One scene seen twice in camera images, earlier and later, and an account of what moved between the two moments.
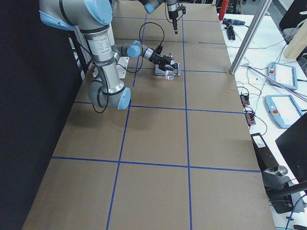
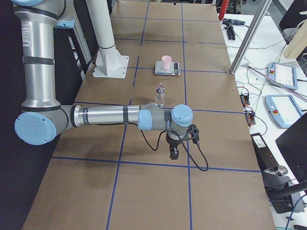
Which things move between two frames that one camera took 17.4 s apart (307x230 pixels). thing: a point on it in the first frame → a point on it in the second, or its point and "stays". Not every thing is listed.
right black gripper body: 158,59 → 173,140
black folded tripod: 231,34 stays
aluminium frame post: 250,36 stays
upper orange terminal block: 244,99 stays
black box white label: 266,159 stays
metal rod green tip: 300,95 stays
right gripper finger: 162,66 → 172,150
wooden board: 297,44 stays
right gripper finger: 168,62 → 174,155
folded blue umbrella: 233,22 stays
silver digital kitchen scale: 177,68 stays
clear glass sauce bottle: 170,69 → 159,96
